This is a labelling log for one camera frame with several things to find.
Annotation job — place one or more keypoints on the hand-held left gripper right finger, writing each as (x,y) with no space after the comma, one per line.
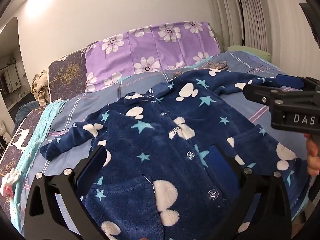
(220,162)

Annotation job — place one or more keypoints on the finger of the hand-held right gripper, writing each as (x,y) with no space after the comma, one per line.
(287,81)
(260,92)

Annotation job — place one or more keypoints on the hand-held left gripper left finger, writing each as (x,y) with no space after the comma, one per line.
(92,167)

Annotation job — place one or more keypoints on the navy fleece star pajama top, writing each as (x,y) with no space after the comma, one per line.
(160,135)

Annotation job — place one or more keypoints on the beige clothes pile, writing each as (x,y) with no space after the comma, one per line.
(41,87)

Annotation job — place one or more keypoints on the person's right hand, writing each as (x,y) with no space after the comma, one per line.
(313,155)

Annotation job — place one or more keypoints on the green pillow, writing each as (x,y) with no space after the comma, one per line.
(250,51)

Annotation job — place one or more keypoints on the floral folded garment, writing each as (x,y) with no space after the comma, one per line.
(217,65)

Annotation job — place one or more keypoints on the white pleated curtain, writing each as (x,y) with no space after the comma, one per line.
(275,30)

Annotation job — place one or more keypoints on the blue plaid bed sheet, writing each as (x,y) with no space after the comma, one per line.
(87,107)

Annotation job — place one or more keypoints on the dark purple deer-print quilt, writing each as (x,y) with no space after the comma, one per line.
(15,140)

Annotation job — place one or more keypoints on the pink and white socks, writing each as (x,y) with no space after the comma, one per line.
(8,180)

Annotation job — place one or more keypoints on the dark teal knitted blanket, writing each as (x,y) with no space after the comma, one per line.
(27,108)

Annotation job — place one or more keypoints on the dark purple tree-print headboard cushion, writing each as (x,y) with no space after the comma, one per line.
(65,72)

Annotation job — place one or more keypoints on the purple floral pillow cover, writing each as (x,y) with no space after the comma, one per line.
(150,47)

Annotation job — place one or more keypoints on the bathroom mirror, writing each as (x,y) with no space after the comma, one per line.
(10,78)

